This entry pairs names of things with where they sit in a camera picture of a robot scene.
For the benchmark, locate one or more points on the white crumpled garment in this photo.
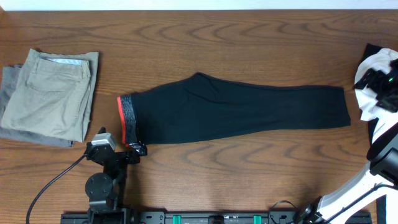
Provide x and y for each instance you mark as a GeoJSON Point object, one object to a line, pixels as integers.
{"type": "Point", "coordinates": [366, 97]}

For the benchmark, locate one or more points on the folded khaki pants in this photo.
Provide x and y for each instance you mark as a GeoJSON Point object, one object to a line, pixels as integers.
{"type": "Point", "coordinates": [53, 95]}

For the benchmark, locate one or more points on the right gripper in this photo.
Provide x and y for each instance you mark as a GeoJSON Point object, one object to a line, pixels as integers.
{"type": "Point", "coordinates": [378, 76]}

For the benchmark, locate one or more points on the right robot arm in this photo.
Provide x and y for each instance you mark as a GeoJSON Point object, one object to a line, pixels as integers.
{"type": "Point", "coordinates": [377, 178]}

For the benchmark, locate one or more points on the folded grey garment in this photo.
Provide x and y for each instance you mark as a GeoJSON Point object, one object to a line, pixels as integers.
{"type": "Point", "coordinates": [10, 76]}

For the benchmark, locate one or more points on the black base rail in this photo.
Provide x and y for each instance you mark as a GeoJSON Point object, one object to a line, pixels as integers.
{"type": "Point", "coordinates": [182, 218]}

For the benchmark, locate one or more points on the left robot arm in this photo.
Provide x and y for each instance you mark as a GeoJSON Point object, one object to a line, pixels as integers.
{"type": "Point", "coordinates": [106, 189]}

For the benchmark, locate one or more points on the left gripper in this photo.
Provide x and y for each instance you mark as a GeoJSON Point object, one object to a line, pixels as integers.
{"type": "Point", "coordinates": [140, 150]}

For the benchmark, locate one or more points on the black leggings with red waistband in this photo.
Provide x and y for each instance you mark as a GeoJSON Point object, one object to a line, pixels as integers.
{"type": "Point", "coordinates": [202, 108]}

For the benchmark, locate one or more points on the black garment under white one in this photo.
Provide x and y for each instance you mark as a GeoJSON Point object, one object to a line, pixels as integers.
{"type": "Point", "coordinates": [381, 201]}

